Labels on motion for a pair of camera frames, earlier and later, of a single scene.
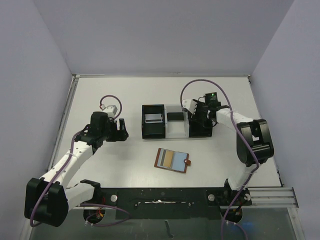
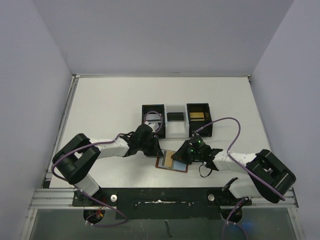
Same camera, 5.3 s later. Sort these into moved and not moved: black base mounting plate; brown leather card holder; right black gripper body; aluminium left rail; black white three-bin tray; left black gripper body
Moved: right black gripper body; left black gripper body
Not moved: aluminium left rail; black white three-bin tray; brown leather card holder; black base mounting plate
